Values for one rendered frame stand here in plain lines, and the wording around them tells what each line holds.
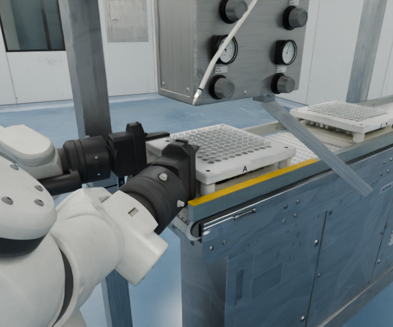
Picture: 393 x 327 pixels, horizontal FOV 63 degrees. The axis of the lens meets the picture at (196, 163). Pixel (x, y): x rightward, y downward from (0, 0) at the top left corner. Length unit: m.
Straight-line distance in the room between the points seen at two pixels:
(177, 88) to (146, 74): 5.42
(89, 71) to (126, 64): 5.09
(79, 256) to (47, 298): 0.04
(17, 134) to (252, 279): 0.62
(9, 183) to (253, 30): 0.39
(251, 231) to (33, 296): 0.54
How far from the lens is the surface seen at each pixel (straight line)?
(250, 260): 0.82
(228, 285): 0.80
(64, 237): 0.23
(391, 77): 4.32
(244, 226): 0.66
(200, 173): 0.57
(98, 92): 0.71
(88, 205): 0.34
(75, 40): 0.69
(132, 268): 0.40
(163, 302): 1.61
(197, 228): 0.58
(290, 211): 0.76
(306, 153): 0.91
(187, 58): 0.44
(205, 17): 0.44
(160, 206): 0.44
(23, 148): 0.62
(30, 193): 0.19
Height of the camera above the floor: 1.16
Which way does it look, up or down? 23 degrees down
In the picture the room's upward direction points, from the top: straight up
